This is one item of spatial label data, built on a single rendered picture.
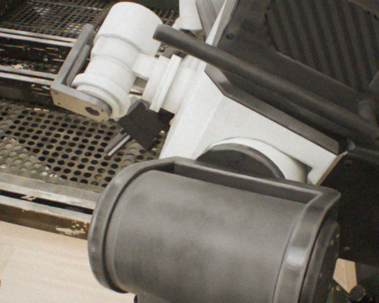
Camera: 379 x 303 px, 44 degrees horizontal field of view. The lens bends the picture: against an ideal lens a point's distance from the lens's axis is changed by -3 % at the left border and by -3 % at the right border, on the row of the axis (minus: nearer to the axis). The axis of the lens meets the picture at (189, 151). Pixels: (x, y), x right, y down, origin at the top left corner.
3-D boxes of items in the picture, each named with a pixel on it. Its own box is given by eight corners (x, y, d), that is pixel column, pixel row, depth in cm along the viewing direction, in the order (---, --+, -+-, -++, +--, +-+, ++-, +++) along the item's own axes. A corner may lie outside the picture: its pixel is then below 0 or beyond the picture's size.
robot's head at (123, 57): (190, 26, 51) (113, -8, 50) (155, 105, 47) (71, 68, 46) (176, 57, 57) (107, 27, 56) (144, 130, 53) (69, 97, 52)
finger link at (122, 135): (105, 151, 100) (126, 130, 100) (108, 156, 97) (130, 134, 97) (100, 146, 99) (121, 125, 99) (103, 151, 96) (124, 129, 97)
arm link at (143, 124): (142, 144, 106) (180, 106, 106) (155, 160, 97) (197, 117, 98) (102, 106, 100) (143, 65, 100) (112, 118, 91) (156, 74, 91)
